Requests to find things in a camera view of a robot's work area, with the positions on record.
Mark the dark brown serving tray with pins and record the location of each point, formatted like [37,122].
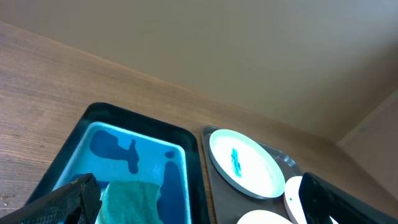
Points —
[230,204]

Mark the white plate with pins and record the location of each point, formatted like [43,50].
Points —
[262,217]
[292,200]
[245,165]

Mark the black basin with blue water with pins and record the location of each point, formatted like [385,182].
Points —
[117,144]

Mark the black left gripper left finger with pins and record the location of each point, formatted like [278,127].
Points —
[76,202]

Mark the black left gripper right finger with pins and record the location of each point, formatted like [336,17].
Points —
[323,202]

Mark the green yellow sponge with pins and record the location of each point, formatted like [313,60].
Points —
[129,202]

